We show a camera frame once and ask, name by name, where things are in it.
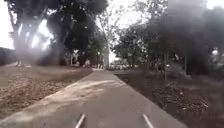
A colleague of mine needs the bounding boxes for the grey concrete path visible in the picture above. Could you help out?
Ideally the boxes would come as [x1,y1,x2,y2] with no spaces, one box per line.
[0,70,181,128]

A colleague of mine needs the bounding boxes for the row of dark trees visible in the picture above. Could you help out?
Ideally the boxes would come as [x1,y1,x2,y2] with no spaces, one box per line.
[3,0,111,68]

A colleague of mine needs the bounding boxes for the robot's own part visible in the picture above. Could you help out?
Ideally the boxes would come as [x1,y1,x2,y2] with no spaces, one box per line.
[142,113,155,128]
[74,113,87,128]

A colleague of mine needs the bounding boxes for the group of trees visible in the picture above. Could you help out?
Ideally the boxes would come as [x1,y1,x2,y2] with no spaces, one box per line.
[113,0,224,80]

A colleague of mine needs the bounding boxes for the dark low wall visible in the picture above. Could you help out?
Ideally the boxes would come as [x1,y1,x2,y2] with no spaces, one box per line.
[0,46,18,67]

